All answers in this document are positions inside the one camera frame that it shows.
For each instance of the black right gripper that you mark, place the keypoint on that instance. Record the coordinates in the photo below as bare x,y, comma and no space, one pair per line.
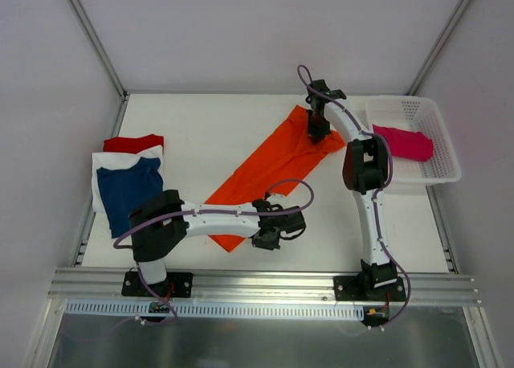
317,128

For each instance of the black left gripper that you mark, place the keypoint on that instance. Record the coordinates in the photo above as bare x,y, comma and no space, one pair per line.
267,239

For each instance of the orange t shirt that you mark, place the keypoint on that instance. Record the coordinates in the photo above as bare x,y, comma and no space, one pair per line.
287,153

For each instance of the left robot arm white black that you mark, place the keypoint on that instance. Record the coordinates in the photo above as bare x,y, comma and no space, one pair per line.
159,225

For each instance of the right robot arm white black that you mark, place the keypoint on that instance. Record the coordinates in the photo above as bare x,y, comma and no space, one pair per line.
365,172

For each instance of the pink t shirt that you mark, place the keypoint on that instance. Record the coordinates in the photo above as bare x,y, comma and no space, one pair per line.
409,145

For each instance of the white plastic basket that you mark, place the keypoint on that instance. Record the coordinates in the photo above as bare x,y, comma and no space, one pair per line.
416,114

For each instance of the blue folded t shirt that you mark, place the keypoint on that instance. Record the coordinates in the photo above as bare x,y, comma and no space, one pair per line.
122,191

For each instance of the white folded t shirt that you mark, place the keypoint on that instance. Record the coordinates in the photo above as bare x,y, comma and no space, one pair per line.
119,161

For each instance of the red folded t shirt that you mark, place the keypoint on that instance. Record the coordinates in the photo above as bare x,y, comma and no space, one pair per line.
132,144

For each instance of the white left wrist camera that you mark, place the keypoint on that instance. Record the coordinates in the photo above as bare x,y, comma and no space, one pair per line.
276,200

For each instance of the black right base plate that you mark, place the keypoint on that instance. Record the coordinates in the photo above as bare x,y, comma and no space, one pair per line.
349,288

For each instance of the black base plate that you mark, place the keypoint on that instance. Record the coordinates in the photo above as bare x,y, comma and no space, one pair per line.
175,285
349,288

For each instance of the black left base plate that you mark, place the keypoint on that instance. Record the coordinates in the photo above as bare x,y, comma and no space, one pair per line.
175,285

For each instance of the white slotted cable duct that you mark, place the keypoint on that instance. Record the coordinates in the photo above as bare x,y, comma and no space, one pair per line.
216,310

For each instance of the right aluminium frame post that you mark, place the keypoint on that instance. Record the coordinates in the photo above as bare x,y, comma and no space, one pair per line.
436,51

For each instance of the aluminium frame post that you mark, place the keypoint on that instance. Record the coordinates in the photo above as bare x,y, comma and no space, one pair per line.
436,51
93,38

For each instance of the aluminium mounting rail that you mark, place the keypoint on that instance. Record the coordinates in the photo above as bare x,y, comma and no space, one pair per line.
305,288

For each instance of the left aluminium frame post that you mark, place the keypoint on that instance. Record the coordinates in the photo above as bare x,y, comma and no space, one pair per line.
93,38

